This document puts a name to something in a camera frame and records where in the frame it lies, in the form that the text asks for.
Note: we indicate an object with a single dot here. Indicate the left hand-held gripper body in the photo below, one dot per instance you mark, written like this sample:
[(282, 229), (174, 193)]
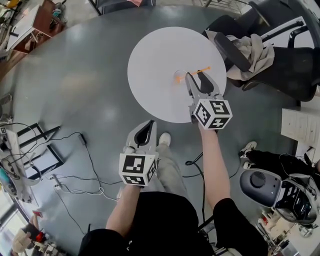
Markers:
[(136, 165)]

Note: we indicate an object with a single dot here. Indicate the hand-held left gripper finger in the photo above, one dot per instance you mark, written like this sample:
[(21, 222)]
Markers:
[(132, 136), (153, 140)]

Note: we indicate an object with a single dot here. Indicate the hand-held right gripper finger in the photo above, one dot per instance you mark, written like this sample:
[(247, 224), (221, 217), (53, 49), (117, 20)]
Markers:
[(210, 86), (192, 86)]

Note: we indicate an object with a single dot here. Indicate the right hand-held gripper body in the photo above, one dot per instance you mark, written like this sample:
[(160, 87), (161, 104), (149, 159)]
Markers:
[(212, 112)]

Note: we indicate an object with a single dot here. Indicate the clear plastic cup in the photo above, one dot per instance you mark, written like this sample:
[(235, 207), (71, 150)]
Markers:
[(179, 74)]

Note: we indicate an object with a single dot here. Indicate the thin orange plastic stick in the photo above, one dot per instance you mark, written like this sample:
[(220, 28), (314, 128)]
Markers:
[(203, 70)]

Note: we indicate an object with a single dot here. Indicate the person's right forearm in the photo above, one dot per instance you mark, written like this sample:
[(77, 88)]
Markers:
[(215, 170)]

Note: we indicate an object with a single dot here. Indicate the person's left forearm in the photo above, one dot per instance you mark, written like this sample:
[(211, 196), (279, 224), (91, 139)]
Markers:
[(125, 210)]

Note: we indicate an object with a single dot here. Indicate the person's white left shoe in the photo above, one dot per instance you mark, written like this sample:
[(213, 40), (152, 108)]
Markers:
[(164, 138)]

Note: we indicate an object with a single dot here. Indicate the person's grey trouser leg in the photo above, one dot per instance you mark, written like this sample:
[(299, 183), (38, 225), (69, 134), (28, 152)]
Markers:
[(170, 170)]

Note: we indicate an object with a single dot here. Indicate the round white side table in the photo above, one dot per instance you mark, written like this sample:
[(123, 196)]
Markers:
[(155, 75)]

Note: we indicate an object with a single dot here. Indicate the black power adapter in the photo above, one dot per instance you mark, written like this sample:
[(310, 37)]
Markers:
[(82, 139)]

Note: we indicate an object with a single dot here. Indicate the beige cloth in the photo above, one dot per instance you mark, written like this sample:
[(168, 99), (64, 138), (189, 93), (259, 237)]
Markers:
[(257, 55)]

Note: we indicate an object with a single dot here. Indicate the person's black t-shirt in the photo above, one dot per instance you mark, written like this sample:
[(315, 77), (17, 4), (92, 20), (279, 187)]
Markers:
[(160, 225)]

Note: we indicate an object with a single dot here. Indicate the black office chair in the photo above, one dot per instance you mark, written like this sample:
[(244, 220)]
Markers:
[(287, 65)]

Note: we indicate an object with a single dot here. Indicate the small white power strip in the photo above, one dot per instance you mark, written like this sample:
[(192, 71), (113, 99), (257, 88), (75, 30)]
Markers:
[(56, 182)]

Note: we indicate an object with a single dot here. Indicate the grey robot head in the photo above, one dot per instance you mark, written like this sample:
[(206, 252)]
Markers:
[(260, 185)]

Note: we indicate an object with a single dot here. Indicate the white drawer cabinet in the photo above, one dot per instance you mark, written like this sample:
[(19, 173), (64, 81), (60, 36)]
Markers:
[(300, 125)]

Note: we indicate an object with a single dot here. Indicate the wooden desk with white top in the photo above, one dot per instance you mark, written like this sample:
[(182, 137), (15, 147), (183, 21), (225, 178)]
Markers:
[(27, 27)]

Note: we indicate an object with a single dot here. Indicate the white black-frame work table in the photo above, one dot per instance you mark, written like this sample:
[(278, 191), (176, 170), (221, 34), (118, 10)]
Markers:
[(42, 160)]

